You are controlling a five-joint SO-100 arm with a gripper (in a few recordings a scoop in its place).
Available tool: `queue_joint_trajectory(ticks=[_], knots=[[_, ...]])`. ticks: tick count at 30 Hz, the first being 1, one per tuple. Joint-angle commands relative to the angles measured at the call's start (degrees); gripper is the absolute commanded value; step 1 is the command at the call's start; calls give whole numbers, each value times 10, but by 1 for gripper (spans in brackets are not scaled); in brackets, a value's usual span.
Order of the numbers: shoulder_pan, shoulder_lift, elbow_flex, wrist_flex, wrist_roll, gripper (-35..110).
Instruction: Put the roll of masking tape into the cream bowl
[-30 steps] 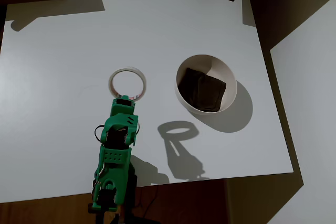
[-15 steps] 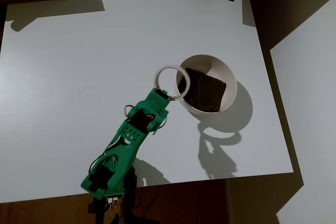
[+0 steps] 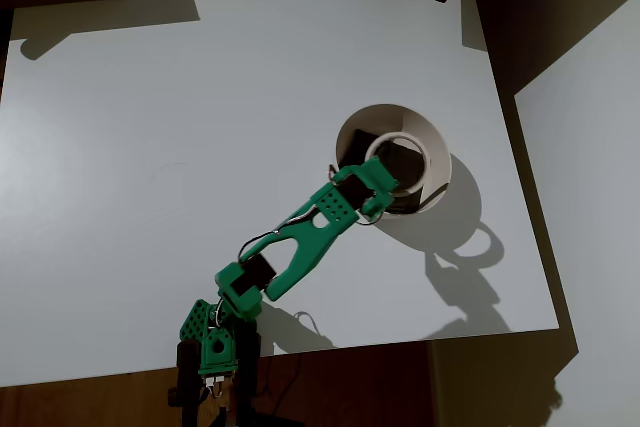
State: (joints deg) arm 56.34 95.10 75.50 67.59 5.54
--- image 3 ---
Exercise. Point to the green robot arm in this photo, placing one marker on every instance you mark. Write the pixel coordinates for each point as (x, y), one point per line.
(310, 242)

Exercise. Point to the black table clamp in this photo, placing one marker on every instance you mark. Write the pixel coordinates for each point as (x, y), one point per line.
(187, 387)

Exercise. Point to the dark folded cloth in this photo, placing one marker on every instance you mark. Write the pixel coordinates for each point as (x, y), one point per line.
(361, 142)

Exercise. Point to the white masking tape roll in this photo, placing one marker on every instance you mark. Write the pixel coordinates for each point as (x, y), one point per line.
(425, 157)

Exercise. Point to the white round bowl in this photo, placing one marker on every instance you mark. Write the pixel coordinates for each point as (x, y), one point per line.
(435, 147)

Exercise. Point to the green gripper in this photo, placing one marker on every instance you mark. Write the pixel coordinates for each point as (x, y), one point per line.
(384, 195)

